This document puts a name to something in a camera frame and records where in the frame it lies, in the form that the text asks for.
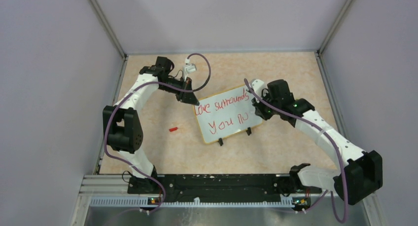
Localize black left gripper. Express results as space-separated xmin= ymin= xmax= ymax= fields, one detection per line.
xmin=160 ymin=76 xmax=199 ymax=105

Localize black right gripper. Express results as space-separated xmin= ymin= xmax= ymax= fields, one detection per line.
xmin=252 ymin=91 xmax=280 ymax=121

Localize yellow framed whiteboard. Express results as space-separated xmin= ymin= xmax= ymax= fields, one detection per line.
xmin=193 ymin=85 xmax=263 ymax=144

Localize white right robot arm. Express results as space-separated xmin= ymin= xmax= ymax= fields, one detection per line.
xmin=244 ymin=79 xmax=383 ymax=205

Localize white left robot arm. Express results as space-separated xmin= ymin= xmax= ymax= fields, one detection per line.
xmin=103 ymin=56 xmax=200 ymax=193

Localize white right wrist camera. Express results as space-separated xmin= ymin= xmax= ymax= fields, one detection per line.
xmin=247 ymin=79 xmax=267 ymax=103

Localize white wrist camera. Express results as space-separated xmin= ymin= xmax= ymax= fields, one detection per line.
xmin=182 ymin=58 xmax=197 ymax=80
xmin=247 ymin=79 xmax=267 ymax=103

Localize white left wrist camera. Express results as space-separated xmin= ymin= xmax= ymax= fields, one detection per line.
xmin=182 ymin=58 xmax=197 ymax=80

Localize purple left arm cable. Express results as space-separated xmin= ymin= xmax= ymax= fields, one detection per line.
xmin=103 ymin=53 xmax=212 ymax=215

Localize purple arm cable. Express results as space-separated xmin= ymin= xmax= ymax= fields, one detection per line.
xmin=103 ymin=53 xmax=212 ymax=215
xmin=244 ymin=78 xmax=349 ymax=224

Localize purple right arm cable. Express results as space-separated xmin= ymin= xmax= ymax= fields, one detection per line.
xmin=244 ymin=78 xmax=349 ymax=224

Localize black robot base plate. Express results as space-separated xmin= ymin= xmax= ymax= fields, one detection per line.
xmin=127 ymin=173 xmax=322 ymax=204

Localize aluminium frame rail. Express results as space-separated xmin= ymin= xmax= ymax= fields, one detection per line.
xmin=70 ymin=174 xmax=383 ymax=226

